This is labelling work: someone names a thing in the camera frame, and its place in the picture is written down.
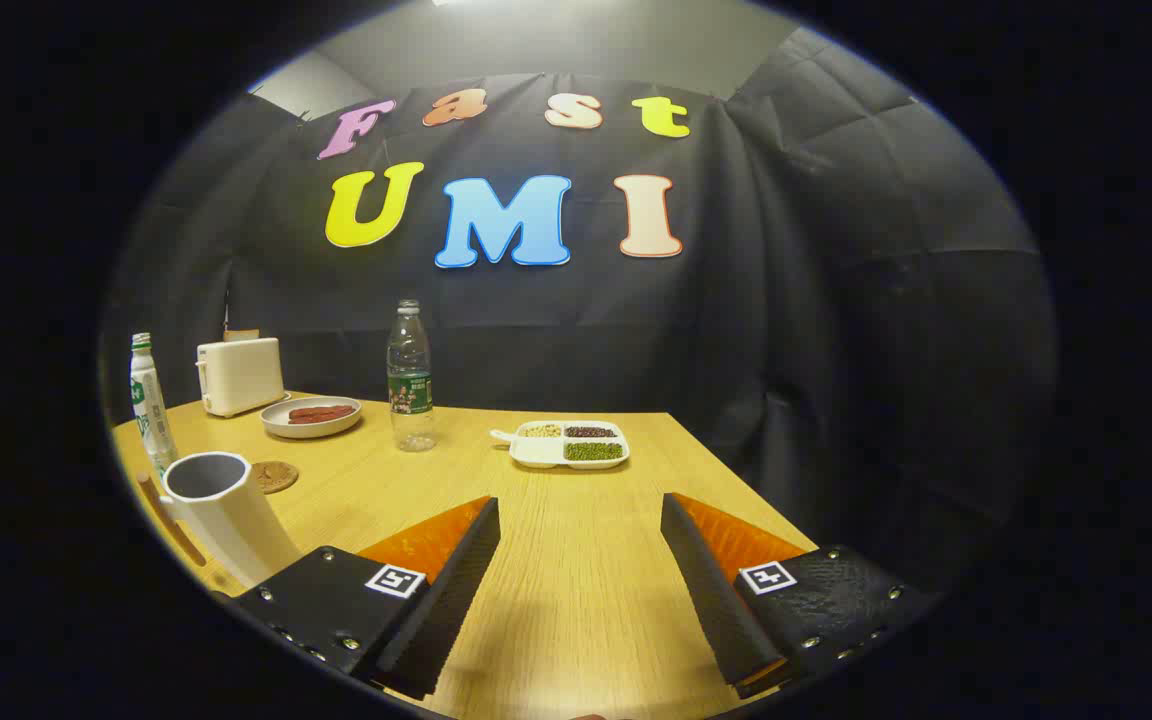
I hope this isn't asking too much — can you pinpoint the wooden table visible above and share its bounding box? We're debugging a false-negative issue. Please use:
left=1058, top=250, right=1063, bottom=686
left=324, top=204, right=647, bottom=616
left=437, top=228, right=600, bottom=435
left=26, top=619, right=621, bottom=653
left=111, top=390, right=822, bottom=720

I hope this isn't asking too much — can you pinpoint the round wooden coaster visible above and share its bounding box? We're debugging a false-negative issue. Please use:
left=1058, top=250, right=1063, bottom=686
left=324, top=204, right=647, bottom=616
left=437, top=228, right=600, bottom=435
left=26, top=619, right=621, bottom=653
left=251, top=460, right=300, bottom=495

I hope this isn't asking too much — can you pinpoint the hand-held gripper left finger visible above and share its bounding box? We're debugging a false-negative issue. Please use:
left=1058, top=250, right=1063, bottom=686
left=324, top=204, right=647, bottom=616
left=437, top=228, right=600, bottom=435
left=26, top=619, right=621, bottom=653
left=234, top=495, right=503, bottom=701

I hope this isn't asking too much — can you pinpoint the white toaster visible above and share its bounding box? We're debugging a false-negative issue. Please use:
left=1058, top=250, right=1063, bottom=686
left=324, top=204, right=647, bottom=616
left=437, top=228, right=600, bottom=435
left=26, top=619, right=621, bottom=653
left=196, top=337, right=287, bottom=419

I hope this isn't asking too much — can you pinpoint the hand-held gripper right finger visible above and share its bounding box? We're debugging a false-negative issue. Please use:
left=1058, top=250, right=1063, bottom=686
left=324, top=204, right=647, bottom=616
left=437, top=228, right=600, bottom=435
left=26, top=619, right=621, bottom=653
left=660, top=492, right=937, bottom=701

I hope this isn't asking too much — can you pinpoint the white cup with wooden handle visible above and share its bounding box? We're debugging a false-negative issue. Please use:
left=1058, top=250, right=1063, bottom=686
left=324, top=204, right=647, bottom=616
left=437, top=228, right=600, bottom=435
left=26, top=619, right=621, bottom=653
left=136, top=452, right=302, bottom=591

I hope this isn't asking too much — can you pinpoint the clear plastic water bottle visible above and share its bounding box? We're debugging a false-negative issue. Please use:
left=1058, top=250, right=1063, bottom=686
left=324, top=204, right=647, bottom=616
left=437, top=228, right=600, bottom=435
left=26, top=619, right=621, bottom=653
left=386, top=299, right=437, bottom=453

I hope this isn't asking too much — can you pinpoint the round grey plate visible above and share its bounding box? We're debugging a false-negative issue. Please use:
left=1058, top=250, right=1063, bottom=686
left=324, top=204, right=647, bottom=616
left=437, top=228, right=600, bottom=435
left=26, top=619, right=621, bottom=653
left=260, top=396, right=363, bottom=440

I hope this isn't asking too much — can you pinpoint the white divided tray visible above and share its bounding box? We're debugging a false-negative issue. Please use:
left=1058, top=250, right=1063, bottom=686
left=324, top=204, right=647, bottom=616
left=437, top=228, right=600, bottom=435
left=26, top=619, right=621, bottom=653
left=490, top=420, right=631, bottom=471

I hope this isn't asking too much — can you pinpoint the white juice bottle green label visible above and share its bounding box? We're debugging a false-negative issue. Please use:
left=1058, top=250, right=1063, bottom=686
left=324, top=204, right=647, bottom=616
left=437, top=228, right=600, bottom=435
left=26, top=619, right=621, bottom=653
left=129, top=333, right=180, bottom=479

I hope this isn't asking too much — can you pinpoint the black backdrop cloth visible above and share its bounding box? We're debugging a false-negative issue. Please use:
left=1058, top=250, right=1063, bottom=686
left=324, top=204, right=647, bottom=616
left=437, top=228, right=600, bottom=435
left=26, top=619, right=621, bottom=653
left=101, top=25, right=1059, bottom=601

